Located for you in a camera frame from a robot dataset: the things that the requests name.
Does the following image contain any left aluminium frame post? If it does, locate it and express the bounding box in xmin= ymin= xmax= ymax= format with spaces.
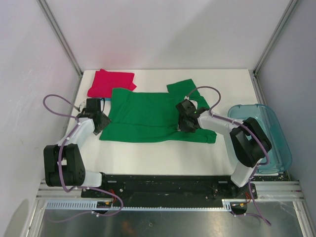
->
xmin=37 ymin=0 xmax=83 ymax=76

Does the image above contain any green t shirt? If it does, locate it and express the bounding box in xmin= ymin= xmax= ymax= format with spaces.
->
xmin=99 ymin=79 xmax=217 ymax=144

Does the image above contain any teal plastic bin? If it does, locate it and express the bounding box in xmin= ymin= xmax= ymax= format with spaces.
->
xmin=228 ymin=104 xmax=292 ymax=175

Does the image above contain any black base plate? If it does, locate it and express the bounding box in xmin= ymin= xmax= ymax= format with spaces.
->
xmin=81 ymin=174 xmax=258 ymax=206

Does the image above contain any aluminium front rail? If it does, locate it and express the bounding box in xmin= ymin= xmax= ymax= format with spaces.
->
xmin=36 ymin=181 xmax=305 ymax=201

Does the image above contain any white slotted cable duct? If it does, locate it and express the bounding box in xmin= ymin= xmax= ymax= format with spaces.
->
xmin=45 ymin=199 xmax=247 ymax=211

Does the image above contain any aluminium frame post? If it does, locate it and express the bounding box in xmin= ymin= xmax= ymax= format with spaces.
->
xmin=37 ymin=0 xmax=83 ymax=76
xmin=253 ymin=0 xmax=301 ymax=75

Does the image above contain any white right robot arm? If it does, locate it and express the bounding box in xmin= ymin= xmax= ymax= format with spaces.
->
xmin=176 ymin=104 xmax=272 ymax=198

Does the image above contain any folded red t shirt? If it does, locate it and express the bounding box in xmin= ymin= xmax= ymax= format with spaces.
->
xmin=87 ymin=69 xmax=137 ymax=98

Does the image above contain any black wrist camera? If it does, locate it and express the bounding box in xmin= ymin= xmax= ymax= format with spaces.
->
xmin=85 ymin=98 xmax=104 ymax=113
xmin=175 ymin=99 xmax=197 ymax=117

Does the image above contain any right aluminium frame post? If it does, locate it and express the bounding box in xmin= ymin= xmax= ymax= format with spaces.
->
xmin=253 ymin=0 xmax=301 ymax=75

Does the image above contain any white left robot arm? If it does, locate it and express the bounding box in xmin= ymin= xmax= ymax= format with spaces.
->
xmin=43 ymin=111 xmax=111 ymax=198

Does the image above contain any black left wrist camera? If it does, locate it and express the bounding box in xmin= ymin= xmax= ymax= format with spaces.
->
xmin=85 ymin=98 xmax=104 ymax=113

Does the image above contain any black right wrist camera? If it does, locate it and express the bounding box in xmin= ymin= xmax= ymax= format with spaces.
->
xmin=175 ymin=99 xmax=197 ymax=117

